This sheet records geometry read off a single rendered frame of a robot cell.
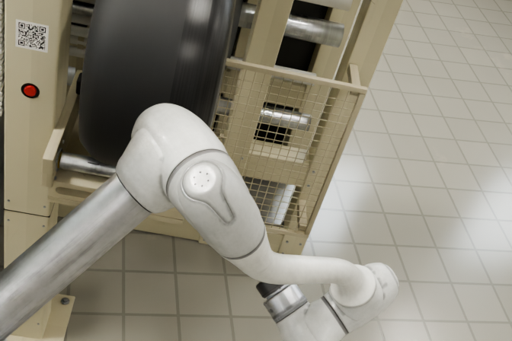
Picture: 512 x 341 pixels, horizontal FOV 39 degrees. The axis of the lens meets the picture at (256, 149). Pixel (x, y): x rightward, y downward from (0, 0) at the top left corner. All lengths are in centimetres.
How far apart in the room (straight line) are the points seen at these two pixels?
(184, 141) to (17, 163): 86
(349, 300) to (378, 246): 163
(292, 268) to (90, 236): 39
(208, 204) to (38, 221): 108
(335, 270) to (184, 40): 58
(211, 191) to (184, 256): 179
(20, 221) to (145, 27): 85
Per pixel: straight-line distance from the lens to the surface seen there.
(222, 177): 115
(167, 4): 156
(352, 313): 163
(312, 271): 146
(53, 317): 268
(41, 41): 177
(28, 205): 213
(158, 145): 127
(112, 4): 157
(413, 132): 398
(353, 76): 234
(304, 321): 164
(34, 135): 195
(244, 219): 119
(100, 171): 188
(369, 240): 325
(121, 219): 131
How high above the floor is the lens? 219
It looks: 39 degrees down
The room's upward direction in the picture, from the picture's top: 17 degrees clockwise
